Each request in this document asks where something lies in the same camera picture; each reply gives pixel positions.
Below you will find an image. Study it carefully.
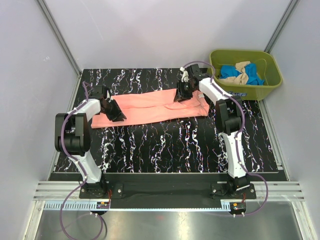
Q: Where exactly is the aluminium frame rail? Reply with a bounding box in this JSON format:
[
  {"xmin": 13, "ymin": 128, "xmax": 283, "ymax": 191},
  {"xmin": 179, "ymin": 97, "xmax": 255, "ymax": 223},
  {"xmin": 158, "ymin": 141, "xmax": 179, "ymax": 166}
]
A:
[{"xmin": 33, "ymin": 181, "xmax": 304, "ymax": 201}]

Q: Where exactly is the pink t shirt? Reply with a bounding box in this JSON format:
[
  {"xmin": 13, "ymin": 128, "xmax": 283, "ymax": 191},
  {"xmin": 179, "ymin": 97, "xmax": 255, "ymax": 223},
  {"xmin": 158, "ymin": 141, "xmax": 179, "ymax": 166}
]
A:
[{"xmin": 91, "ymin": 89, "xmax": 210, "ymax": 129}]

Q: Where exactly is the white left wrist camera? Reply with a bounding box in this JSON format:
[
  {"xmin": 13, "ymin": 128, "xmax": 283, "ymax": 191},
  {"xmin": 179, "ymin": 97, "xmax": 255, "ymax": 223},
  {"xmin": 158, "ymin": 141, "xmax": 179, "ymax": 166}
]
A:
[{"xmin": 104, "ymin": 89, "xmax": 113, "ymax": 102}]

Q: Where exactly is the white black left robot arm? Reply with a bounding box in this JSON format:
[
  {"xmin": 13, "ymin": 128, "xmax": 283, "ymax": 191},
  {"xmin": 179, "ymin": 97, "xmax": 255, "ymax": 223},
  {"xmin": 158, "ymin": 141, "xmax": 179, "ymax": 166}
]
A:
[{"xmin": 54, "ymin": 82, "xmax": 127, "ymax": 198}]

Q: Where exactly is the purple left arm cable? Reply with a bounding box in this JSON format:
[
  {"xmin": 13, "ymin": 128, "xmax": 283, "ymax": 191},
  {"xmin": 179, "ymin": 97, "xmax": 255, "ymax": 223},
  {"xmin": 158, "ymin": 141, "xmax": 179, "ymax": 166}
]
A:
[{"xmin": 59, "ymin": 81, "xmax": 109, "ymax": 238}]

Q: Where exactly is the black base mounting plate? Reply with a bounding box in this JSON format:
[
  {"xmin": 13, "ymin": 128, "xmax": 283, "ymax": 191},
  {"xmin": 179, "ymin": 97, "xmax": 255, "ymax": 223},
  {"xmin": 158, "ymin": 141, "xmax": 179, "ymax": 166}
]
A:
[{"xmin": 78, "ymin": 172, "xmax": 257, "ymax": 210}]

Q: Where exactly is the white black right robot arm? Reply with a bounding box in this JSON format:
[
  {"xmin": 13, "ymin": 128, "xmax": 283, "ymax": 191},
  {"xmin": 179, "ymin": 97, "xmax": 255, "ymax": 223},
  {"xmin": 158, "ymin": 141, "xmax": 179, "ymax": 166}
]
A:
[{"xmin": 174, "ymin": 61, "xmax": 250, "ymax": 199}]

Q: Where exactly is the left slotted cable duct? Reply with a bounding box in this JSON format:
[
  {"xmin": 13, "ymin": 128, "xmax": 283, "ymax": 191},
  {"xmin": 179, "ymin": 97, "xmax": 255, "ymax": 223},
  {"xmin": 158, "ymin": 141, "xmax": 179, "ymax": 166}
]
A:
[{"xmin": 43, "ymin": 200, "xmax": 110, "ymax": 211}]

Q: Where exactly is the blue t shirt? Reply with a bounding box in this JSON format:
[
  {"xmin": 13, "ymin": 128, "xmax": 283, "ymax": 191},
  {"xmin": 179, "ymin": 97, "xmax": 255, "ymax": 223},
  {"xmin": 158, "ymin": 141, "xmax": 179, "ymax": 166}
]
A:
[{"xmin": 219, "ymin": 62, "xmax": 266, "ymax": 86}]

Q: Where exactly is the right slotted cable duct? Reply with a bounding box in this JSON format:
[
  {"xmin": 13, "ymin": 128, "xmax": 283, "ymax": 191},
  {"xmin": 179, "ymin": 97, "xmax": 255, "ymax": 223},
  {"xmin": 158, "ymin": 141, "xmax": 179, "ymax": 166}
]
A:
[{"xmin": 220, "ymin": 200, "xmax": 247, "ymax": 215}]

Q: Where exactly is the olive green plastic bin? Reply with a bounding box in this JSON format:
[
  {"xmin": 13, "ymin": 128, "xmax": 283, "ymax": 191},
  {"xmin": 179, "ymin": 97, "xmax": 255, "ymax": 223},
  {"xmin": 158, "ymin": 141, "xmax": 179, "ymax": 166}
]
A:
[{"xmin": 208, "ymin": 49, "xmax": 283, "ymax": 101}]

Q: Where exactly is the beige t shirt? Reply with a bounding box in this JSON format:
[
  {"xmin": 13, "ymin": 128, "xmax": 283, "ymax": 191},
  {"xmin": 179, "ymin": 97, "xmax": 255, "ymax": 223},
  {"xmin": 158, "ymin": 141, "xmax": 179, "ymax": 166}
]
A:
[{"xmin": 219, "ymin": 61, "xmax": 251, "ymax": 85}]

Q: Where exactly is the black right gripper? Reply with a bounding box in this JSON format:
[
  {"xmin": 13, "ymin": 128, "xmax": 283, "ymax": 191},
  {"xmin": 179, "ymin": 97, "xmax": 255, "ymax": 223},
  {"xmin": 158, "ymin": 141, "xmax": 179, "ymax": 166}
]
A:
[{"xmin": 173, "ymin": 80, "xmax": 196, "ymax": 103}]

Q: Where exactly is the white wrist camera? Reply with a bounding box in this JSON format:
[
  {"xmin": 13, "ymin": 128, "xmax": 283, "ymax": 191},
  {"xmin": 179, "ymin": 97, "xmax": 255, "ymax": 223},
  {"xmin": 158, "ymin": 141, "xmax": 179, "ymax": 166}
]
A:
[
  {"xmin": 104, "ymin": 89, "xmax": 113, "ymax": 102},
  {"xmin": 179, "ymin": 67, "xmax": 190, "ymax": 83}
]

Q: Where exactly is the slotted cable duct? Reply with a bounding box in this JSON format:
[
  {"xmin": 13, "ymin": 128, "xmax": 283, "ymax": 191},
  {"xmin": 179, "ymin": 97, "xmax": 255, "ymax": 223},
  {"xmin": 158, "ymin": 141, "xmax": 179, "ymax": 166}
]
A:
[
  {"xmin": 43, "ymin": 200, "xmax": 110, "ymax": 211},
  {"xmin": 220, "ymin": 200, "xmax": 247, "ymax": 215}
]

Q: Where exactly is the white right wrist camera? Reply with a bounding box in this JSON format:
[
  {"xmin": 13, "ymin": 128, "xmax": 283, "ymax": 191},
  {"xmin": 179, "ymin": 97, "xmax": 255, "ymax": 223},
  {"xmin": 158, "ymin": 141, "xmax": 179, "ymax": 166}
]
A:
[{"xmin": 179, "ymin": 67, "xmax": 190, "ymax": 83}]

